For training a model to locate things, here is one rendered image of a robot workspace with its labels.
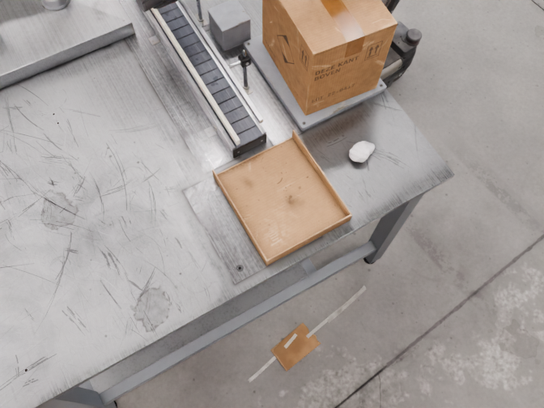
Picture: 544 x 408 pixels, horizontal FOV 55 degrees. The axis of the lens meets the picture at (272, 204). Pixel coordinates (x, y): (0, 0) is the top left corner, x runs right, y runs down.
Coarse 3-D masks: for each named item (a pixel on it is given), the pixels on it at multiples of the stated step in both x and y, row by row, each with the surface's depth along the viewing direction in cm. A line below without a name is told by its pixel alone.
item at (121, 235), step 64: (128, 0) 170; (192, 0) 171; (256, 0) 171; (64, 64) 160; (128, 64) 160; (0, 128) 150; (64, 128) 150; (128, 128) 151; (192, 128) 151; (320, 128) 152; (384, 128) 152; (0, 192) 142; (64, 192) 142; (128, 192) 142; (192, 192) 143; (384, 192) 144; (0, 256) 134; (64, 256) 135; (128, 256) 135; (192, 256) 135; (256, 256) 136; (0, 320) 128; (64, 320) 128; (128, 320) 128; (192, 320) 129; (0, 384) 122; (64, 384) 122
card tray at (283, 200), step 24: (288, 144) 149; (240, 168) 146; (264, 168) 146; (288, 168) 146; (312, 168) 146; (240, 192) 143; (264, 192) 143; (288, 192) 143; (312, 192) 143; (336, 192) 139; (240, 216) 136; (264, 216) 140; (288, 216) 140; (312, 216) 140; (336, 216) 140; (264, 240) 137; (288, 240) 137
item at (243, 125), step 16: (176, 16) 162; (176, 32) 159; (192, 32) 159; (192, 48) 157; (192, 64) 154; (208, 64) 154; (208, 80) 152; (224, 80) 152; (224, 96) 150; (224, 112) 148; (240, 112) 148; (224, 128) 145; (240, 128) 146; (256, 128) 146; (240, 144) 143
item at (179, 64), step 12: (144, 12) 166; (156, 24) 160; (192, 24) 161; (168, 48) 157; (180, 60) 155; (216, 60) 155; (180, 72) 159; (192, 84) 152; (240, 96) 150; (204, 108) 151; (216, 120) 147; (264, 132) 145; (228, 144) 144; (252, 144) 146
